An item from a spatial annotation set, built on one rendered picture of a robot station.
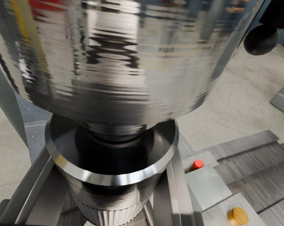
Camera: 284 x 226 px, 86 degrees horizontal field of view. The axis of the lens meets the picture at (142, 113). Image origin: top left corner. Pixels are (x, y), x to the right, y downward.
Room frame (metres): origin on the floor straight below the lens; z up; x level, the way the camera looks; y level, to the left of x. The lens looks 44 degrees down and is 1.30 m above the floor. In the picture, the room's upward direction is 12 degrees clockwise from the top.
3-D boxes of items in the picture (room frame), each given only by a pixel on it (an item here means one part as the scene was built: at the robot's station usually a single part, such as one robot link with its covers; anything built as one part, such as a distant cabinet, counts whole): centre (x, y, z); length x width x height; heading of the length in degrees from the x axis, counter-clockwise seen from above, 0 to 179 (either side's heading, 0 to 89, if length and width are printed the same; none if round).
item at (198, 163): (0.15, -0.12, 1.05); 0.02 x 0.02 x 0.03
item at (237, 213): (0.08, -0.18, 1.05); 0.02 x 0.02 x 0.02
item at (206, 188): (0.11, -0.12, 1.04); 0.06 x 0.05 x 0.06; 121
